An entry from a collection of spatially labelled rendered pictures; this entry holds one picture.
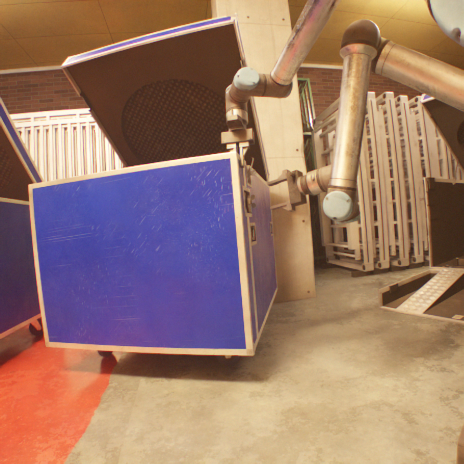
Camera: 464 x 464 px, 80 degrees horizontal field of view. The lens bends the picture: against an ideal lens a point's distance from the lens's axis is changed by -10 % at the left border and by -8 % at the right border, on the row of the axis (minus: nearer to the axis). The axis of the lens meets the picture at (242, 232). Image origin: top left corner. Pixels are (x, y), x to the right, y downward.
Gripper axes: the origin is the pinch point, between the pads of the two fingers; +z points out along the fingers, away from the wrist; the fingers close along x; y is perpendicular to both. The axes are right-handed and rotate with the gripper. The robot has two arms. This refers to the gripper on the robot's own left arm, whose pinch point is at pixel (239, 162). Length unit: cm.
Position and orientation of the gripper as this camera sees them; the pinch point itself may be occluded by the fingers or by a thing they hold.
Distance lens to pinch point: 125.2
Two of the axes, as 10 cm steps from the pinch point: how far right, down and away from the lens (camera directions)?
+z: 0.5, 9.9, -1.5
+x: -9.8, 0.8, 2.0
